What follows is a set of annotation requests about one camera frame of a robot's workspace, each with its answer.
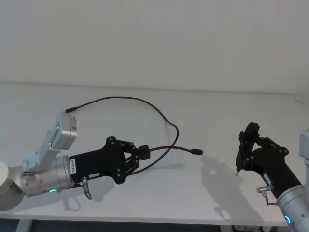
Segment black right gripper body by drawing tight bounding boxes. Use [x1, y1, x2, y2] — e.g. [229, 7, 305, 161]
[243, 146, 303, 198]

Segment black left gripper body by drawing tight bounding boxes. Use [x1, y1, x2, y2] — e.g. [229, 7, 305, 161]
[69, 136, 127, 186]

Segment thin black metal-tipped probe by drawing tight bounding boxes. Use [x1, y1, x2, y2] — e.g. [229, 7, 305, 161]
[235, 154, 242, 177]

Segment long black cable with plug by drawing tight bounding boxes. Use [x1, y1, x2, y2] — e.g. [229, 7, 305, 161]
[65, 96, 204, 177]

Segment grey table leg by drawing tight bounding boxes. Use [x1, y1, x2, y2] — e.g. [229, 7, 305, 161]
[14, 213, 33, 232]

